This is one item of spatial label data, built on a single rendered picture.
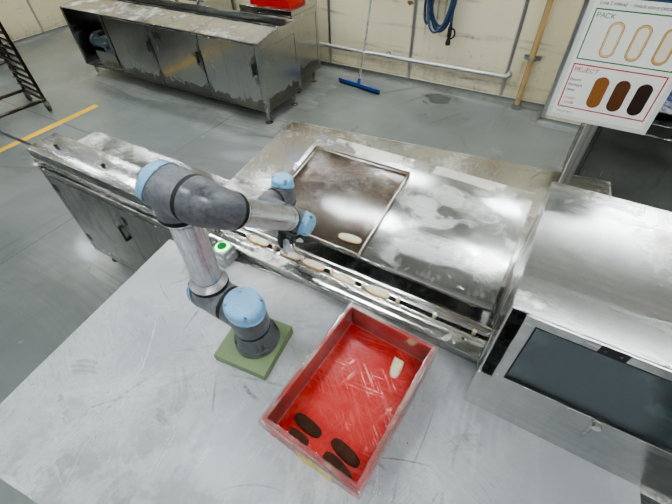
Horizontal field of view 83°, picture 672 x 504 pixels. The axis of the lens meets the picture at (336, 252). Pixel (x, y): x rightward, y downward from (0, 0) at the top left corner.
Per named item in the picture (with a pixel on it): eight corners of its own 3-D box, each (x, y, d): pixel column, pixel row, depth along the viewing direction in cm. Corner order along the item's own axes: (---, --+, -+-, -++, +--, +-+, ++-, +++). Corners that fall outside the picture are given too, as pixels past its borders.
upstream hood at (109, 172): (32, 158, 215) (23, 145, 209) (62, 143, 225) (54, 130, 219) (195, 232, 169) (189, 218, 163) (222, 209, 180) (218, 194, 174)
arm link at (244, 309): (254, 347, 117) (244, 326, 107) (221, 327, 122) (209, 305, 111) (278, 317, 123) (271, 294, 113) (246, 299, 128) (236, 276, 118)
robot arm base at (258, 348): (268, 364, 124) (262, 351, 116) (227, 351, 127) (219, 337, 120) (286, 324, 133) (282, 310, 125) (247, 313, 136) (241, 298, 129)
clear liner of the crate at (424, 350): (261, 432, 112) (255, 419, 105) (349, 315, 139) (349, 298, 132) (359, 507, 99) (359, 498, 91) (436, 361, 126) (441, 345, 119)
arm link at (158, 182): (223, 329, 121) (165, 193, 80) (189, 308, 126) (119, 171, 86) (248, 302, 128) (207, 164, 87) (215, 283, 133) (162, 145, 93)
